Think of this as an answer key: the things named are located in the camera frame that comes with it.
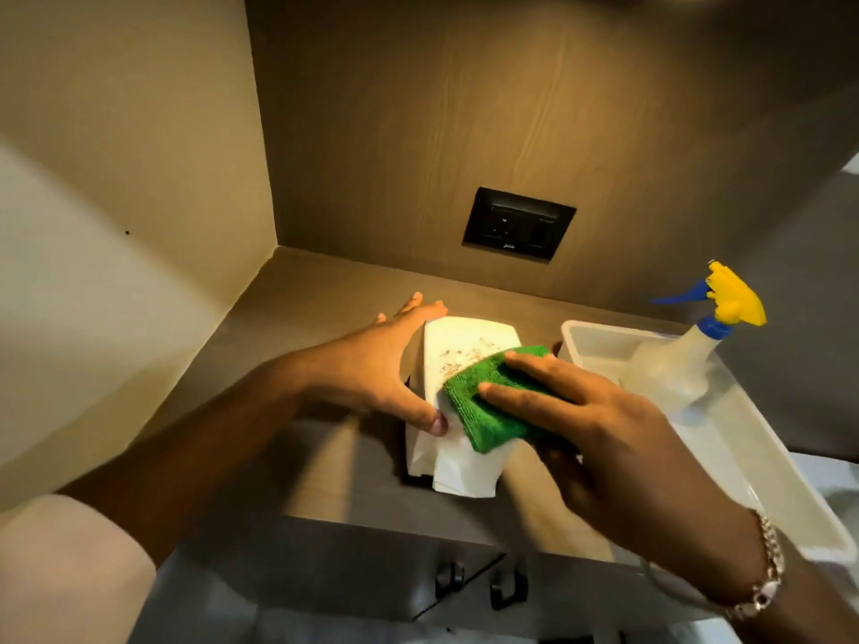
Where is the person's left hand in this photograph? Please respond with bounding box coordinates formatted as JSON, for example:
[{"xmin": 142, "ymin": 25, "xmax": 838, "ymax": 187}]
[{"xmin": 295, "ymin": 292, "xmax": 450, "ymax": 438}]

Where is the person's right hand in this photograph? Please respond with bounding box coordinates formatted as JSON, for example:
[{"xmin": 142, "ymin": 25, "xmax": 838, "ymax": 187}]
[{"xmin": 478, "ymin": 350, "xmax": 767, "ymax": 602}]

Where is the green microfibre cloth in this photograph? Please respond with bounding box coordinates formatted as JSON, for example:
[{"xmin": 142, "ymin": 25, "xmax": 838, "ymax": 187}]
[{"xmin": 443, "ymin": 346, "xmax": 573, "ymax": 455}]

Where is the person's left forearm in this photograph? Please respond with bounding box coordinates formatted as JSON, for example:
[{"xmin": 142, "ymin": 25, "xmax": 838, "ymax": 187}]
[{"xmin": 57, "ymin": 347, "xmax": 311, "ymax": 567}]

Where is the person's right forearm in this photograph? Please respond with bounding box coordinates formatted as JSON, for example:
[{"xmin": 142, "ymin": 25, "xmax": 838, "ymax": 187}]
[{"xmin": 728, "ymin": 533, "xmax": 859, "ymax": 644}]

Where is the clear spray bottle yellow trigger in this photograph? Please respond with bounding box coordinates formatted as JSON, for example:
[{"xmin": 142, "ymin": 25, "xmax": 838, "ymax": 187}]
[{"xmin": 618, "ymin": 260, "xmax": 768, "ymax": 418}]

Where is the grey cabinet door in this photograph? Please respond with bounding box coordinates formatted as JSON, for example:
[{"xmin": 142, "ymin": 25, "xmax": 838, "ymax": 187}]
[
  {"xmin": 412, "ymin": 550, "xmax": 719, "ymax": 641},
  {"xmin": 128, "ymin": 515, "xmax": 507, "ymax": 624}
]

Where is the white plastic tray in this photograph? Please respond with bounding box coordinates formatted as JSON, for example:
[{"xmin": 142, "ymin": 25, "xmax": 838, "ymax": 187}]
[{"xmin": 560, "ymin": 320, "xmax": 859, "ymax": 566}]

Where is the white shirt sleeve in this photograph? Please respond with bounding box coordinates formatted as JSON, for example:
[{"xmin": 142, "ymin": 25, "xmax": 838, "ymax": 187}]
[{"xmin": 0, "ymin": 495, "xmax": 157, "ymax": 644}]

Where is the black cabinet handle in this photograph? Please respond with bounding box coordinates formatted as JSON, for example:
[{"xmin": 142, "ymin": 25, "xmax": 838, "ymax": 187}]
[
  {"xmin": 435, "ymin": 561, "xmax": 466, "ymax": 602},
  {"xmin": 489, "ymin": 568, "xmax": 530, "ymax": 612}
]

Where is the black wall socket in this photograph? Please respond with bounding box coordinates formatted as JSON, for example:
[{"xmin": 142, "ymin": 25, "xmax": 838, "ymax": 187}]
[{"xmin": 462, "ymin": 186, "xmax": 578, "ymax": 264}]

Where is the silver chain bracelet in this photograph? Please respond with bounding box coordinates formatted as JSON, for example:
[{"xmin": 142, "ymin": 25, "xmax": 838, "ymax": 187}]
[{"xmin": 727, "ymin": 509, "xmax": 787, "ymax": 623}]

